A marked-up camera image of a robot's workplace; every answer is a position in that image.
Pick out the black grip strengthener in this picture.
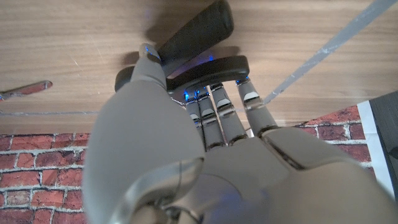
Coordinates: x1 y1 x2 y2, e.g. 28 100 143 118
114 0 251 94

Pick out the red brick print backdrop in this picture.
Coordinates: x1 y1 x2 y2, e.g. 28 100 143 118
0 105 377 224

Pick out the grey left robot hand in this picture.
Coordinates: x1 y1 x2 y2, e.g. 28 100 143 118
82 42 398 224

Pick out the grey tape outline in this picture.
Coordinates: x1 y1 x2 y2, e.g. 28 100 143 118
0 0 398 116

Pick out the orange handled screwdriver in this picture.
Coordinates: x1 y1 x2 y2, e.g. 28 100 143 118
0 80 53 102

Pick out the dark grey door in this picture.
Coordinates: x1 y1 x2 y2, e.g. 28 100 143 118
369 90 398 203

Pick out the black and white panel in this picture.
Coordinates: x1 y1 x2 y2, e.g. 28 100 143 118
356 100 396 200

